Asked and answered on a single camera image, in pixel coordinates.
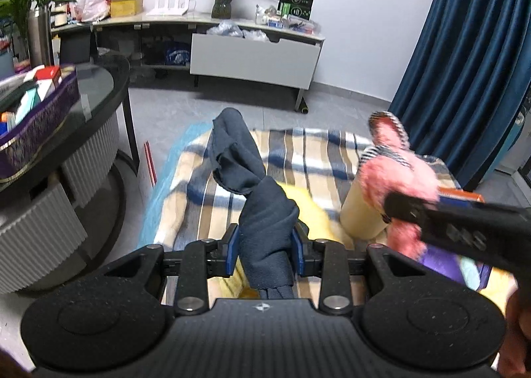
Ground yellow cloth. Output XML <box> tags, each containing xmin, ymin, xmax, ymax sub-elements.
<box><xmin>282</xmin><ymin>184</ymin><xmax>341</xmax><ymax>244</ymax></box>

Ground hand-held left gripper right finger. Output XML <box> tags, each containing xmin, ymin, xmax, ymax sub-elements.
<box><xmin>291</xmin><ymin>222</ymin><xmax>430</xmax><ymax>316</ymax></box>

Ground steel thermos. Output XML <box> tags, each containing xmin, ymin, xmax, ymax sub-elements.
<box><xmin>27</xmin><ymin>5</ymin><xmax>54</xmax><ymax>67</ymax></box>

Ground beige cylindrical container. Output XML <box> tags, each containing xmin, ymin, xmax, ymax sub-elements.
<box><xmin>340</xmin><ymin>179</ymin><xmax>393</xmax><ymax>240</ymax></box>

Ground dark blue bag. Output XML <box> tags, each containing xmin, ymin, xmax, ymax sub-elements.
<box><xmin>165</xmin><ymin>41</ymin><xmax>191</xmax><ymax>65</ymax></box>

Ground green and black box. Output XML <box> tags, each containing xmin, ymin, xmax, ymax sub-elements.
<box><xmin>277</xmin><ymin>0</ymin><xmax>315</xmax><ymax>22</ymax></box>

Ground grey television cabinet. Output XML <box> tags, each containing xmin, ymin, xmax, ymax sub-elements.
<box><xmin>52</xmin><ymin>13</ymin><xmax>326</xmax><ymax>111</ymax></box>

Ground yellow box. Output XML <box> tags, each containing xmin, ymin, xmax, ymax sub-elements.
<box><xmin>110</xmin><ymin>0</ymin><xmax>144</xmax><ymax>17</ymax></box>

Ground plaid blanket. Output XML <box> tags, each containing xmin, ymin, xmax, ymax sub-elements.
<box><xmin>139</xmin><ymin>121</ymin><xmax>461</xmax><ymax>305</ymax></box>

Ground clear plastic bags in drawer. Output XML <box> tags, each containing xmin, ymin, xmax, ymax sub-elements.
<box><xmin>206</xmin><ymin>21</ymin><xmax>270</xmax><ymax>42</ymax></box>

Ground person's right hand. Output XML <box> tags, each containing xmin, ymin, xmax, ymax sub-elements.
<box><xmin>497</xmin><ymin>289</ymin><xmax>531</xmax><ymax>378</ymax></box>

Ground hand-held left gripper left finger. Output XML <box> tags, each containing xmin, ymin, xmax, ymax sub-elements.
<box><xmin>104</xmin><ymin>224</ymin><xmax>240</xmax><ymax>318</ymax></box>

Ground blue curtain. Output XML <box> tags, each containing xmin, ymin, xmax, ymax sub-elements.
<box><xmin>388</xmin><ymin>0</ymin><xmax>531</xmax><ymax>192</ymax></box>

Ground white and red plastic bag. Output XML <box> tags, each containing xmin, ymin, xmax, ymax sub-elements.
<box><xmin>77</xmin><ymin>0</ymin><xmax>113</xmax><ymax>23</ymax></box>

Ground red stick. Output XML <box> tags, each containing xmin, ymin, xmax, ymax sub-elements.
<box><xmin>146</xmin><ymin>141</ymin><xmax>158</xmax><ymax>186</ymax></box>
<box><xmin>143</xmin><ymin>141</ymin><xmax>155</xmax><ymax>188</ymax></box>

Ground clutter of small packets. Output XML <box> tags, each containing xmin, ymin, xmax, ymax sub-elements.
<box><xmin>255</xmin><ymin>4</ymin><xmax>322</xmax><ymax>34</ymax></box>

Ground pink fluffy sock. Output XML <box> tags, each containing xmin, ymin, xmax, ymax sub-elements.
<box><xmin>357</xmin><ymin>110</ymin><xmax>441</xmax><ymax>260</ymax></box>

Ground dark blue cloth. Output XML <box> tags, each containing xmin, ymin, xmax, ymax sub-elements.
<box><xmin>209</xmin><ymin>107</ymin><xmax>300</xmax><ymax>300</ymax></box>

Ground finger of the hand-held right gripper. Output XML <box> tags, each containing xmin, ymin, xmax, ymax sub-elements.
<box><xmin>383</xmin><ymin>190</ymin><xmax>437</xmax><ymax>234</ymax></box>
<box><xmin>438</xmin><ymin>196</ymin><xmax>482</xmax><ymax>207</ymax></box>

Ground black panel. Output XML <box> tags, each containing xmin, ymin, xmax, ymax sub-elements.
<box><xmin>59</xmin><ymin>24</ymin><xmax>100</xmax><ymax>65</ymax></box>

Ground white router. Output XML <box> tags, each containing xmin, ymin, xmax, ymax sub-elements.
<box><xmin>145</xmin><ymin>0</ymin><xmax>195</xmax><ymax>17</ymax></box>

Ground white cabinet drawer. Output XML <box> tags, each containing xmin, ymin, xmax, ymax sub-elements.
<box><xmin>190</xmin><ymin>33</ymin><xmax>322</xmax><ymax>90</ymax></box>

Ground purple patterned box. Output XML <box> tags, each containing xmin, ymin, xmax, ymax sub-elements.
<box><xmin>0</xmin><ymin>64</ymin><xmax>80</xmax><ymax>179</ymax></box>

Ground round glass coffee table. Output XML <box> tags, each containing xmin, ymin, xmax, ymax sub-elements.
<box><xmin>0</xmin><ymin>48</ymin><xmax>142</xmax><ymax>296</ymax></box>

